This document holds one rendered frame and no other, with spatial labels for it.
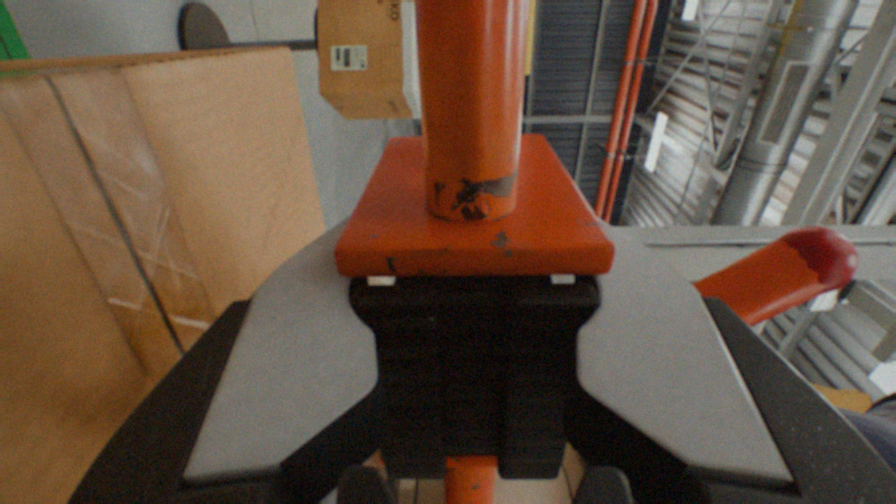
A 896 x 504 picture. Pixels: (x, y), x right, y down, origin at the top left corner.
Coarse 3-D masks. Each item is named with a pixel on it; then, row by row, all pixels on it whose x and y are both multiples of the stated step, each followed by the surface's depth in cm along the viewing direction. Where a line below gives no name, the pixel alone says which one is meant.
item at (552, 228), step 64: (384, 192) 10; (576, 192) 10; (384, 256) 8; (448, 256) 8; (512, 256) 8; (576, 256) 8; (384, 320) 8; (448, 320) 9; (512, 320) 8; (576, 320) 8; (384, 384) 9; (448, 384) 10; (512, 384) 9; (384, 448) 10; (448, 448) 12; (512, 448) 10
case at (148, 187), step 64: (0, 64) 22; (64, 64) 17; (128, 64) 14; (192, 64) 18; (256, 64) 24; (0, 128) 10; (64, 128) 12; (128, 128) 14; (192, 128) 18; (256, 128) 24; (0, 192) 10; (64, 192) 12; (128, 192) 14; (192, 192) 18; (256, 192) 24; (0, 256) 10; (64, 256) 12; (128, 256) 14; (192, 256) 18; (256, 256) 24; (0, 320) 10; (64, 320) 12; (128, 320) 14; (192, 320) 18; (0, 384) 10; (64, 384) 12; (128, 384) 14; (0, 448) 10; (64, 448) 12
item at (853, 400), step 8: (824, 392) 83; (832, 392) 82; (840, 392) 82; (848, 392) 82; (856, 392) 82; (832, 400) 80; (840, 400) 80; (848, 400) 80; (856, 400) 80; (864, 400) 80; (848, 408) 80; (856, 408) 80; (864, 408) 80
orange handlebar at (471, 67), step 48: (432, 0) 7; (480, 0) 6; (528, 0) 7; (432, 48) 7; (480, 48) 7; (432, 96) 8; (480, 96) 7; (432, 144) 8; (480, 144) 8; (432, 192) 9; (480, 192) 8; (480, 480) 15
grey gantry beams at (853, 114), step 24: (888, 0) 160; (888, 24) 160; (864, 48) 171; (888, 48) 167; (864, 72) 171; (888, 72) 170; (840, 96) 183; (864, 96) 178; (840, 120) 184; (864, 120) 182; (816, 144) 197; (840, 144) 191; (816, 168) 198; (840, 168) 195; (816, 192) 205; (792, 216) 213; (816, 216) 209; (864, 288) 192; (864, 312) 184; (888, 312) 173
